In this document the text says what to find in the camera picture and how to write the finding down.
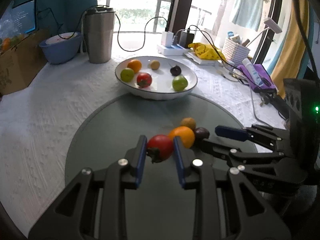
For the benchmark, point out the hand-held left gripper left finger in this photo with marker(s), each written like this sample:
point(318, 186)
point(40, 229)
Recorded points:
point(140, 160)

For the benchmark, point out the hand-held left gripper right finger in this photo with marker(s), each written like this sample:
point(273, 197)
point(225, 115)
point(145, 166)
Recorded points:
point(178, 162)

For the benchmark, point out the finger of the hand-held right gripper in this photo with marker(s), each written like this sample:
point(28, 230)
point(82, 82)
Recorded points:
point(215, 148)
point(230, 133)

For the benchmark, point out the dark purple cherry tomato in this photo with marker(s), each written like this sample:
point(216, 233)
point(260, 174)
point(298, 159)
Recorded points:
point(202, 133)
point(175, 70)

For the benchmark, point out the red cherry tomato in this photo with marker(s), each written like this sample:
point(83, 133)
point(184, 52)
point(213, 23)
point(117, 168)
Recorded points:
point(144, 80)
point(160, 148)

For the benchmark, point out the orange cherry tomato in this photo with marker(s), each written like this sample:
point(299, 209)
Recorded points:
point(183, 136)
point(134, 65)

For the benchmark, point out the yellow cherry tomato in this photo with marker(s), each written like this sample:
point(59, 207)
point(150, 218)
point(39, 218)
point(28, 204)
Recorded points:
point(188, 123)

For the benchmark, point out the green cherry tomato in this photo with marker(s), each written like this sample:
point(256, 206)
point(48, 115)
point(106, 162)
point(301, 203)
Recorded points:
point(127, 74)
point(179, 83)

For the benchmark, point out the white plate with dark rim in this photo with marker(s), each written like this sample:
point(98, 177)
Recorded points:
point(160, 78)

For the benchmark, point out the yellow-green cherry tomato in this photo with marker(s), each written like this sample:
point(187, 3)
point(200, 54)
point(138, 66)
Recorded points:
point(155, 64)

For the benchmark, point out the grey round placemat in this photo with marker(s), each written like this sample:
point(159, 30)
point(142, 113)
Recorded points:
point(112, 135)

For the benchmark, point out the black car key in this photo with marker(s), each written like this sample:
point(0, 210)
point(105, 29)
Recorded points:
point(265, 100)

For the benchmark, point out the white tube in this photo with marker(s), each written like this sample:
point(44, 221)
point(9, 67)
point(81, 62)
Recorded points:
point(252, 72)

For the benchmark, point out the purple cloth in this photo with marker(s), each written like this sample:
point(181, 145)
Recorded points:
point(262, 72)

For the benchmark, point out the white paper stack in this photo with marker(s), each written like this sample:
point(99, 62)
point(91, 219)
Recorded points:
point(200, 61)

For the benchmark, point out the white plastic basket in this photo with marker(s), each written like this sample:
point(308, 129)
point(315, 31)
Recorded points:
point(235, 51)

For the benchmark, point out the yellow bag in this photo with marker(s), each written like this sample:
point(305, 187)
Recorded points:
point(205, 51)

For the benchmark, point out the yellow curtain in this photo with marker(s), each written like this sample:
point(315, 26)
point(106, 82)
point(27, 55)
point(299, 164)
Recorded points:
point(292, 55)

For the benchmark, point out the white blue bottle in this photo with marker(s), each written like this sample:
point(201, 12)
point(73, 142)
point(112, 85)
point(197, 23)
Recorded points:
point(231, 35)

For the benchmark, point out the white power strip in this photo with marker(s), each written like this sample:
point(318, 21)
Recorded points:
point(170, 50)

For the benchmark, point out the black charger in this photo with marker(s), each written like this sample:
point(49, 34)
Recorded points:
point(186, 38)

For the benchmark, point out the white charger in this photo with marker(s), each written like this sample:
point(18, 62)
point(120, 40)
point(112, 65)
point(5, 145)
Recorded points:
point(167, 38)

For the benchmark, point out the white desk lamp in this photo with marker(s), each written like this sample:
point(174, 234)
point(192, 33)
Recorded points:
point(273, 26)

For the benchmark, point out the steel tumbler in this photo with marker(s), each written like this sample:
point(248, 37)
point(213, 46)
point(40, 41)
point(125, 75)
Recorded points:
point(100, 42)

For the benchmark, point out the hanging light blue towel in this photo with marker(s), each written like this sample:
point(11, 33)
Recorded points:
point(247, 7)

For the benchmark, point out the blue bowl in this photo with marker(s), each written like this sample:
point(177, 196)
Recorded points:
point(60, 52)

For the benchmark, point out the white pink lid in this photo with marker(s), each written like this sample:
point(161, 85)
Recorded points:
point(62, 37)

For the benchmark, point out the balcony railing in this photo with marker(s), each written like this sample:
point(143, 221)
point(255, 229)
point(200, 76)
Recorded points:
point(157, 5)

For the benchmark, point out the cardboard box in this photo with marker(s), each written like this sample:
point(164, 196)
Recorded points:
point(20, 65)

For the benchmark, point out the teal curtain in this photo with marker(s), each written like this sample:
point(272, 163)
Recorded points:
point(67, 0)

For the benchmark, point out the tablet screen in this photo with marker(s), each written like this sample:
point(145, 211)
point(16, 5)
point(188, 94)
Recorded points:
point(25, 17)

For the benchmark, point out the clear plastic bag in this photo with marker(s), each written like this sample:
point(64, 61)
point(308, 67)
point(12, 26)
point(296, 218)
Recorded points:
point(7, 27)

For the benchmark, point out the black window frame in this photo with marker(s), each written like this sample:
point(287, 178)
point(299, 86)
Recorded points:
point(180, 5)

